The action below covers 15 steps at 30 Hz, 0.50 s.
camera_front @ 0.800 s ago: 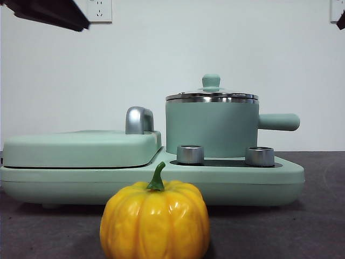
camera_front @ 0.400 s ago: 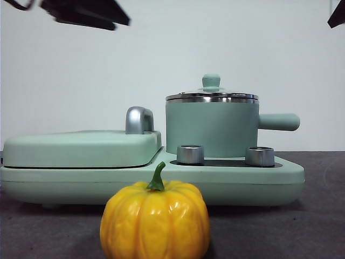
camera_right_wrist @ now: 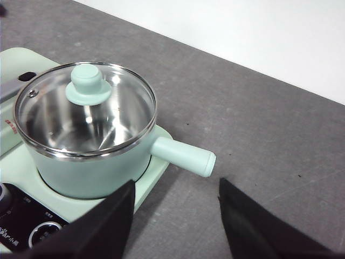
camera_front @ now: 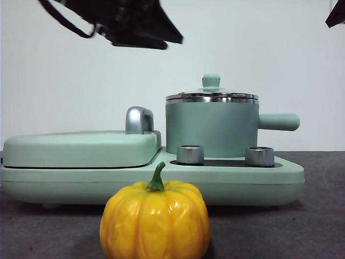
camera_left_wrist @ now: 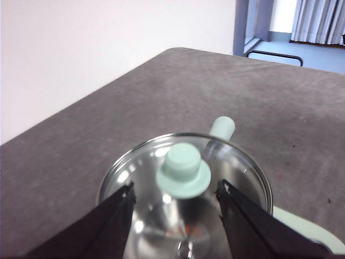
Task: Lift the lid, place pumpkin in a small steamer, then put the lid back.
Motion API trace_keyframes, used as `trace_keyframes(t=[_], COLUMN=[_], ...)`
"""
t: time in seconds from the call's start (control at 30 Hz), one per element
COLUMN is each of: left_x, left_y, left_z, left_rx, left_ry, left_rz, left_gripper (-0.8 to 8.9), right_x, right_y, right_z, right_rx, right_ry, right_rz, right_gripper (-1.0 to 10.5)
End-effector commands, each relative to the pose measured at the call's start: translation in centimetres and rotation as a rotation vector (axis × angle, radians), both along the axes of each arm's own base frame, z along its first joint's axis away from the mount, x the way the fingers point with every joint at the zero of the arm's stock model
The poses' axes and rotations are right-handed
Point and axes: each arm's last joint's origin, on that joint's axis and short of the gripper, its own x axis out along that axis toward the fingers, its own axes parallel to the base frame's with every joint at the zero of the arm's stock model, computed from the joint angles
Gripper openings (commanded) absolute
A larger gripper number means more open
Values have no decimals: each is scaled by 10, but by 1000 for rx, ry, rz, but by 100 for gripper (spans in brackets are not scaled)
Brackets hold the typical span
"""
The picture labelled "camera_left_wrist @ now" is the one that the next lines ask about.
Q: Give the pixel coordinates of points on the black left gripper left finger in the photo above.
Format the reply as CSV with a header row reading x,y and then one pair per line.
x,y
102,229

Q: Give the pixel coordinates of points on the glass lid with green knob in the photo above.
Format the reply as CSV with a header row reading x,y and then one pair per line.
x,y
183,170

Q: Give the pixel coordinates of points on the small green steamer pot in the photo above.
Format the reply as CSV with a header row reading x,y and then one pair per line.
x,y
222,126

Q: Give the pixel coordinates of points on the mint green breakfast maker base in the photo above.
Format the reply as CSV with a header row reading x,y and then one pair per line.
x,y
296,224

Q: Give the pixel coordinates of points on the blue-grey window frame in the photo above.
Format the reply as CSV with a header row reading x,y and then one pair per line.
x,y
240,27

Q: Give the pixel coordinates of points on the grey striped curtain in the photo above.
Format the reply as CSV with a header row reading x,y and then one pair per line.
x,y
318,21

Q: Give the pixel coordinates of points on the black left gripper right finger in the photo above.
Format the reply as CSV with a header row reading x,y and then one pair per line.
x,y
256,232

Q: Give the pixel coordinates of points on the black metal bar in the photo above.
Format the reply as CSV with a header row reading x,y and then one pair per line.
x,y
275,54

